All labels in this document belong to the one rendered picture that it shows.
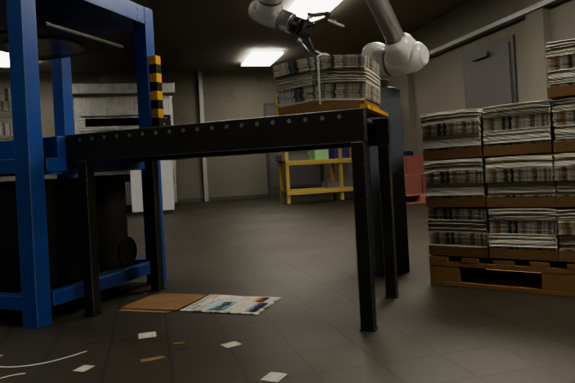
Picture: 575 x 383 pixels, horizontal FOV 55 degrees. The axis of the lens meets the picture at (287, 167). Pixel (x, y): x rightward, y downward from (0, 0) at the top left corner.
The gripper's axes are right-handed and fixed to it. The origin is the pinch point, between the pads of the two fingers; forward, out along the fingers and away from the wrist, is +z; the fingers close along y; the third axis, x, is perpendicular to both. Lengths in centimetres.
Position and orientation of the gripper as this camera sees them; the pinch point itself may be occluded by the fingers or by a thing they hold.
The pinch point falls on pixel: (334, 40)
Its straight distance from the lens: 235.8
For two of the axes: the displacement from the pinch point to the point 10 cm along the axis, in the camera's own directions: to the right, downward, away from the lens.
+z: 8.5, 4.2, -3.1
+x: -3.5, 0.3, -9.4
